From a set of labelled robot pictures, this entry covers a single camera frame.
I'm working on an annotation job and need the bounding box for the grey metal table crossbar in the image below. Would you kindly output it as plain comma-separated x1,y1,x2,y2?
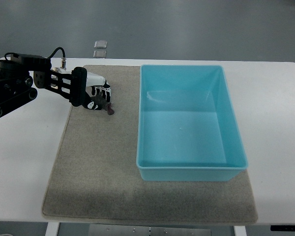
88,224,211,236

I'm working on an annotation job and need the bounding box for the clear floor plate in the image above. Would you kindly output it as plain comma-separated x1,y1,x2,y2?
94,40,108,49
93,50,107,59

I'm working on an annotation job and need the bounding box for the white table leg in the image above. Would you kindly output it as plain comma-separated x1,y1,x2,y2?
234,226,247,236
45,222,60,236

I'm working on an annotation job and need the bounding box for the brown toy hippo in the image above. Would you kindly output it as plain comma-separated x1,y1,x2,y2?
91,96,115,115

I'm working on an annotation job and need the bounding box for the white left table leg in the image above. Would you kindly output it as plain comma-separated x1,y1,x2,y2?
45,222,60,236

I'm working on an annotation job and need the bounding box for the blue plastic box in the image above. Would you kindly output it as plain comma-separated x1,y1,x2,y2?
136,65,248,181

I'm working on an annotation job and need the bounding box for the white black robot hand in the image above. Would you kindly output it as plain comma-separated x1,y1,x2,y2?
82,72,111,110

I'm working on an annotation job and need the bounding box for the lower clear floor plate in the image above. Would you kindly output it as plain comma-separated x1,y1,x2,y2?
93,50,107,59

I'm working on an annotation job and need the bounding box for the white right table leg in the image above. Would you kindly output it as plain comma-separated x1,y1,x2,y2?
234,226,247,236

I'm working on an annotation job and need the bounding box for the black table control panel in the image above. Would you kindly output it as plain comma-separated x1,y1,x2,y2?
270,225,295,232

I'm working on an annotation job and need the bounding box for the upper clear floor plate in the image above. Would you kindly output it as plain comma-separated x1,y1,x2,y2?
94,40,108,49

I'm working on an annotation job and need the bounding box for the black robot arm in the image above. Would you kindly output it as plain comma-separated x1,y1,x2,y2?
0,47,87,118

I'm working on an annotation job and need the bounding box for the grey felt mat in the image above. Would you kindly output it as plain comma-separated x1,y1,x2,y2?
42,65,258,226

